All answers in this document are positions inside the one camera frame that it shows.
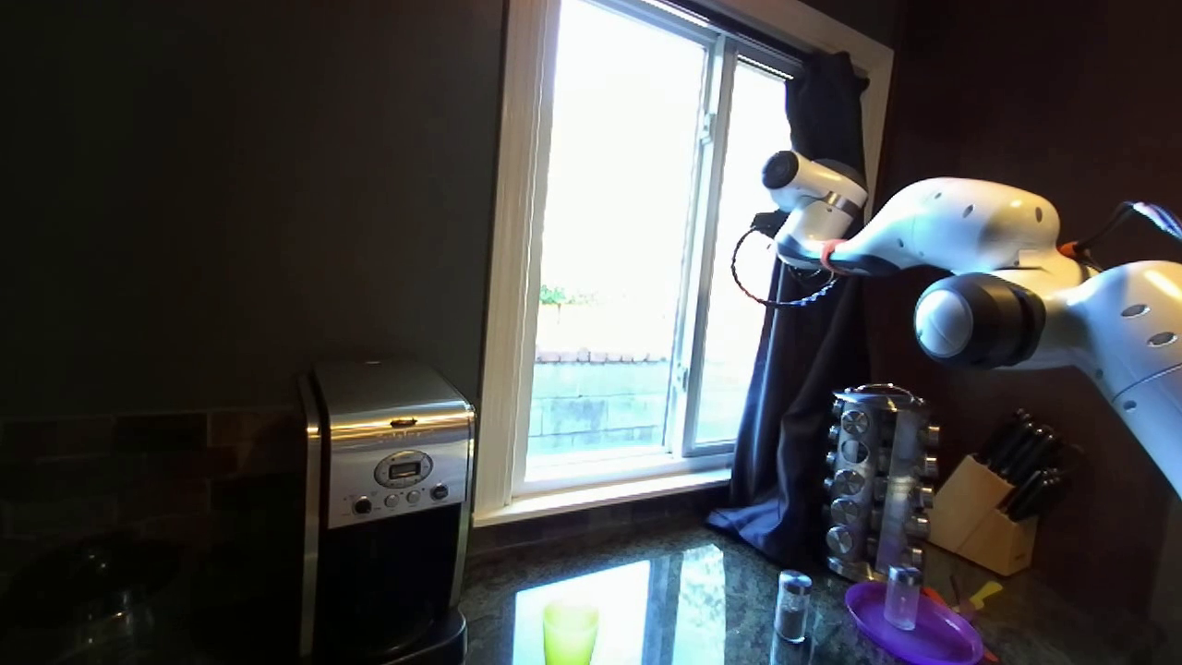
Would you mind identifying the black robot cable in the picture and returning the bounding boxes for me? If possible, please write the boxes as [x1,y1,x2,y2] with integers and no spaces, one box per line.
[728,222,841,312]

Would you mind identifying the stainless steel coffee maker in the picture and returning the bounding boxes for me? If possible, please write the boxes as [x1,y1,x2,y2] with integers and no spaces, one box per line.
[300,361,475,665]

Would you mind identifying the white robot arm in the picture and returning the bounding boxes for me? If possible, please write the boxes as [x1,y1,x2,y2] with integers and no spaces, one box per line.
[760,152,1182,492]

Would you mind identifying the rotating metal spice rack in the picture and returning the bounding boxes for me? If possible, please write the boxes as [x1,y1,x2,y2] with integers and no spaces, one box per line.
[822,383,941,579]

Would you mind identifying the small shaker on counter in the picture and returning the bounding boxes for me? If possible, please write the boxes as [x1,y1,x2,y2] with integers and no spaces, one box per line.
[776,570,813,643]

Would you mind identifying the purple plastic plate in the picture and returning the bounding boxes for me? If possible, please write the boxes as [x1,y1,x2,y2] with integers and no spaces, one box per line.
[841,579,987,665]

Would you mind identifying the dark blue curtain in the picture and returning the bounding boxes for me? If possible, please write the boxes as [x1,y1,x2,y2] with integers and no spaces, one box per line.
[710,53,867,572]

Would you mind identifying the wooden knife block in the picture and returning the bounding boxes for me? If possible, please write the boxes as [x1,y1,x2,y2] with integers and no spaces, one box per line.
[931,410,1064,577]

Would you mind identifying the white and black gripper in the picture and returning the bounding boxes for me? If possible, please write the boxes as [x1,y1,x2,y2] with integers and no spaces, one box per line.
[760,152,867,266]

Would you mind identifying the green plastic cup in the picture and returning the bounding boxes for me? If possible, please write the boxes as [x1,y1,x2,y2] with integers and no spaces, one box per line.
[542,604,600,665]

